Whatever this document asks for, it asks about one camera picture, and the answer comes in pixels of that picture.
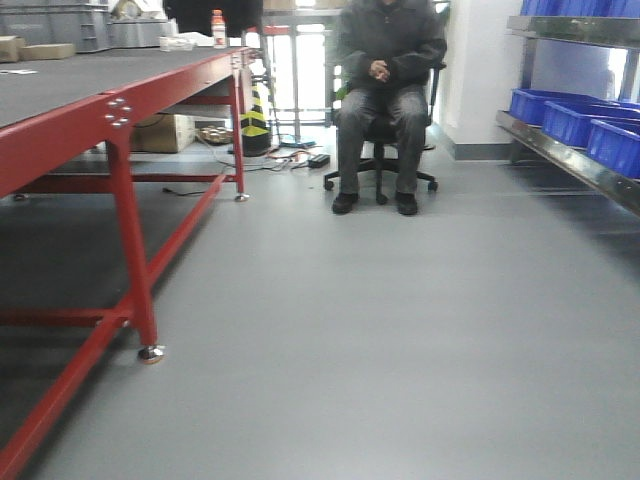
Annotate small cardboard box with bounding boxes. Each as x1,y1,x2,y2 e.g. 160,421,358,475
19,43,76,61

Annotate orange drink bottle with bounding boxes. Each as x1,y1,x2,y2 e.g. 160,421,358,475
211,9,227,49

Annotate grey plastic crate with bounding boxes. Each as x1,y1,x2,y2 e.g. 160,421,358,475
1,1,112,53

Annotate steel roller shelf rack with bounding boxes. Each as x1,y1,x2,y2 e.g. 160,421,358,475
496,16,639,214

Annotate blue storage bin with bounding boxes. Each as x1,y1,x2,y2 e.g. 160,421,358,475
508,88,606,126
586,120,639,180
541,102,639,148

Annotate red metal work table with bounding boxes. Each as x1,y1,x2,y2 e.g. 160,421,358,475
1,47,251,479

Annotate yellow black striped post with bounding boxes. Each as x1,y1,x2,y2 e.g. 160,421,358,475
240,85,272,157

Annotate black power adapter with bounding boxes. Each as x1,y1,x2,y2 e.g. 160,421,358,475
307,154,331,169

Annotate cardboard box under table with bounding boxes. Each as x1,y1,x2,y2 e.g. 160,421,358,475
130,113,195,154

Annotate seated person dark clothes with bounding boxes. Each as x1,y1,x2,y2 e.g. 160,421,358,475
332,0,447,216

